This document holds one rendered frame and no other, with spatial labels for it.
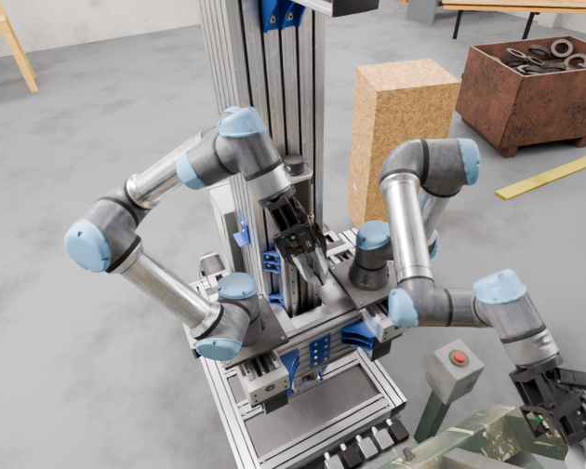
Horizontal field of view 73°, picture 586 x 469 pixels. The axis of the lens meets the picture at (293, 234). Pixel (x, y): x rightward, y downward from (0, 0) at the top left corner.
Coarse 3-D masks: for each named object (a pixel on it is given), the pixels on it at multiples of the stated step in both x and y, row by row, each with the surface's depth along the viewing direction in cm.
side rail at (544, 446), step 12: (516, 408) 121; (516, 420) 116; (528, 420) 111; (516, 432) 118; (528, 432) 113; (528, 444) 115; (540, 444) 110; (552, 444) 106; (552, 456) 108; (564, 456) 103
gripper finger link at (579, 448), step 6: (576, 444) 65; (582, 444) 65; (570, 450) 64; (576, 450) 64; (582, 450) 65; (570, 456) 64; (576, 456) 64; (582, 456) 64; (570, 462) 64; (576, 462) 64; (582, 462) 64; (570, 468) 63; (576, 468) 63; (582, 468) 64
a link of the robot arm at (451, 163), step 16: (432, 144) 96; (448, 144) 95; (464, 144) 95; (432, 160) 94; (448, 160) 94; (464, 160) 94; (432, 176) 96; (448, 176) 96; (464, 176) 96; (432, 192) 103; (448, 192) 101; (432, 208) 111; (432, 224) 118; (432, 240) 127; (432, 256) 132
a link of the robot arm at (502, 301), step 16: (512, 272) 67; (480, 288) 68; (496, 288) 66; (512, 288) 66; (480, 304) 71; (496, 304) 66; (512, 304) 65; (528, 304) 65; (496, 320) 67; (512, 320) 65; (528, 320) 64; (512, 336) 65; (528, 336) 64
